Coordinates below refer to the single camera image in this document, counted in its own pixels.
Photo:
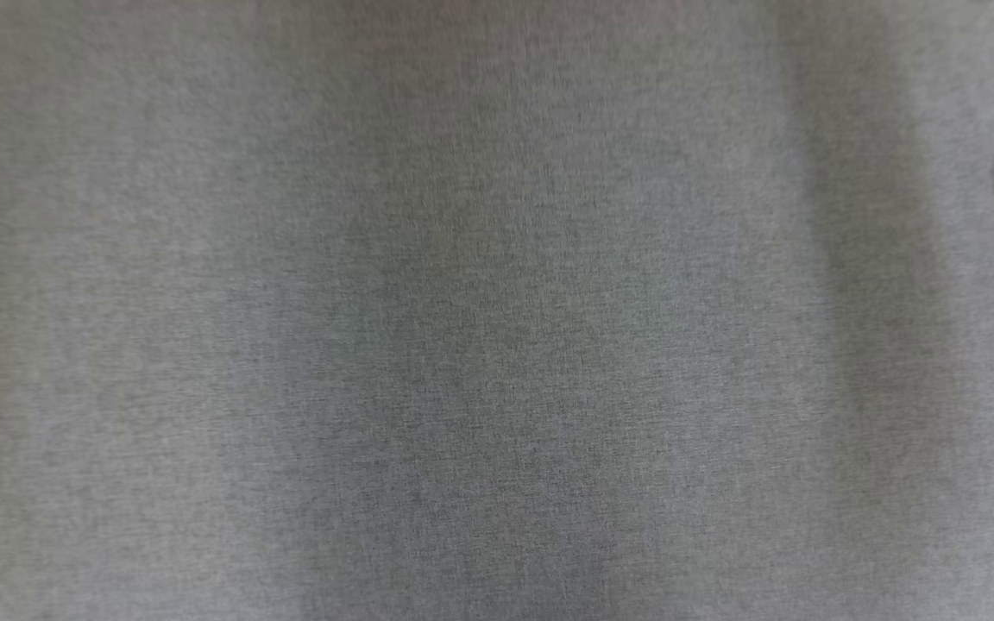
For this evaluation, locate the grey fabric sofa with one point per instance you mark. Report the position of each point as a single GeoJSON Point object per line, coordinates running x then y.
{"type": "Point", "coordinates": [462, 310]}

